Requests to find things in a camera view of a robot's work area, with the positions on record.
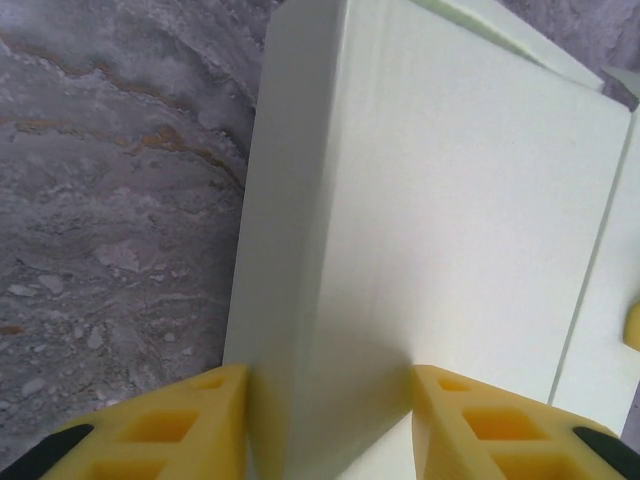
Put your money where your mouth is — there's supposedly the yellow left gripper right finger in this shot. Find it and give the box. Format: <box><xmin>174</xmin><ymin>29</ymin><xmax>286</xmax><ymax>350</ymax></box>
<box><xmin>410</xmin><ymin>364</ymin><xmax>640</xmax><ymax>480</ymax></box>

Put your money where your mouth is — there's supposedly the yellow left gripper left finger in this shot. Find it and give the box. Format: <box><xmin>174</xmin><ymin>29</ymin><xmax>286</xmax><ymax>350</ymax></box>
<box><xmin>0</xmin><ymin>363</ymin><xmax>251</xmax><ymax>480</ymax></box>

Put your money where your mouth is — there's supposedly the light green paper box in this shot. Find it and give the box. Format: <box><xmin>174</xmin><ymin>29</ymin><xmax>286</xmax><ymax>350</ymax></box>
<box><xmin>219</xmin><ymin>0</ymin><xmax>640</xmax><ymax>480</ymax></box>

